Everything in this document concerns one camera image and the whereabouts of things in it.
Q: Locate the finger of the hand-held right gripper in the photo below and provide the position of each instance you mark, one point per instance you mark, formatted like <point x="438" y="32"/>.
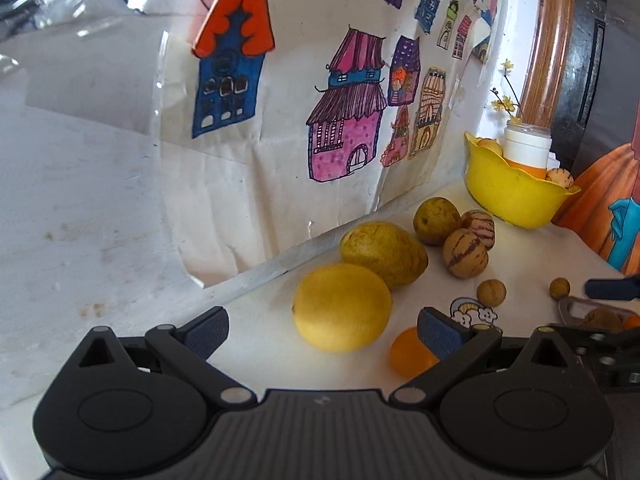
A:
<point x="612" y="288"/>
<point x="607" y="355"/>

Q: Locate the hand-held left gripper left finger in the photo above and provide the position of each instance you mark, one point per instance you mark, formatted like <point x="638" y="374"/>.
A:
<point x="205" y="332"/>

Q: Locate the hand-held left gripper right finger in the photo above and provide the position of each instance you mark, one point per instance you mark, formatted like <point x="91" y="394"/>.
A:
<point x="442" y="332"/>

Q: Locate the brown walnut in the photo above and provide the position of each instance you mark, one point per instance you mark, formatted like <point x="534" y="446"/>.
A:
<point x="604" y="321"/>
<point x="491" y="293"/>
<point x="560" y="288"/>

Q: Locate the small orange citrus fruit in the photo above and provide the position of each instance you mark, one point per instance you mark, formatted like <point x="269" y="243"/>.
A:
<point x="407" y="355"/>
<point x="632" y="322"/>

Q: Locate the yellow lemon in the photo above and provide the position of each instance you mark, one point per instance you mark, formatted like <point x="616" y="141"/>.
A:
<point x="342" y="307"/>

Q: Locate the round yellow-green fruit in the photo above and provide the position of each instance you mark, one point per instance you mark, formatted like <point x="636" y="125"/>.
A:
<point x="436" y="221"/>

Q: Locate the yellow scalloped plastic bowl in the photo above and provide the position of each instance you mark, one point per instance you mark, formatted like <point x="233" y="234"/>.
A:
<point x="510" y="195"/>

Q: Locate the striped pepino melon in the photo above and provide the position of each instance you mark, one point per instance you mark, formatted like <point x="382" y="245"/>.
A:
<point x="481" y="222"/>
<point x="465" y="255"/>
<point x="559" y="178"/>

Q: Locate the orange dress figure poster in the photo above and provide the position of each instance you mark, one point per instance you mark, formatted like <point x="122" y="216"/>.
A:
<point x="595" y="200"/>

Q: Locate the large speckled yellow-green fruit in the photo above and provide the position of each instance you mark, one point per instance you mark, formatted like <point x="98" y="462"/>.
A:
<point x="385" y="250"/>

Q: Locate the white plastic jar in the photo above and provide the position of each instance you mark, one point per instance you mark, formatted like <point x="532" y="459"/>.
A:
<point x="526" y="142"/>

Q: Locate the coloured houses drawing poster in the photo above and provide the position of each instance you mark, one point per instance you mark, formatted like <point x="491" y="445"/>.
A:
<point x="280" y="170"/>

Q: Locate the pale yellow fruit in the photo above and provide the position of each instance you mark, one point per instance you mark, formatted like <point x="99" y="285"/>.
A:
<point x="490" y="146"/>

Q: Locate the yellow flower sprig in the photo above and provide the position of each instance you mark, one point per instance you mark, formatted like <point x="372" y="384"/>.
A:
<point x="507" y="102"/>

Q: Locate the clear plastic sheet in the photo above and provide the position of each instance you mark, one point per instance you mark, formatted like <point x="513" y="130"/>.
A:
<point x="75" y="85"/>

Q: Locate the wooden round frame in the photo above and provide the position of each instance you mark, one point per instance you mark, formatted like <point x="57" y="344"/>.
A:
<point x="547" y="45"/>

